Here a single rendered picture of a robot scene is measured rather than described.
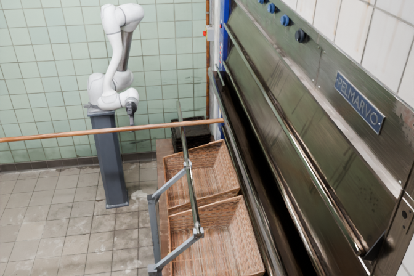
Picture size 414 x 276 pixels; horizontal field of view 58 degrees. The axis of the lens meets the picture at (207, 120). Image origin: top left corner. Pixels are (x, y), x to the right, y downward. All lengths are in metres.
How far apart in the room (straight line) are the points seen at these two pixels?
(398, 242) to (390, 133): 0.23
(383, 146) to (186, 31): 2.67
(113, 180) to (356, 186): 2.58
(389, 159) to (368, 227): 0.19
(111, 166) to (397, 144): 2.66
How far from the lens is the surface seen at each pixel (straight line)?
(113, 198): 3.51
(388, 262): 1.00
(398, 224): 0.93
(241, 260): 2.30
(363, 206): 1.04
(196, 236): 1.73
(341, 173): 1.12
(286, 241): 1.42
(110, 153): 3.20
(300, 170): 1.45
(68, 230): 3.51
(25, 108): 3.88
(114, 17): 2.58
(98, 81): 2.90
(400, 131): 0.90
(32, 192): 3.99
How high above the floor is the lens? 2.47
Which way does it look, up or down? 32 degrees down
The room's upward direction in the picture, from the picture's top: straight up
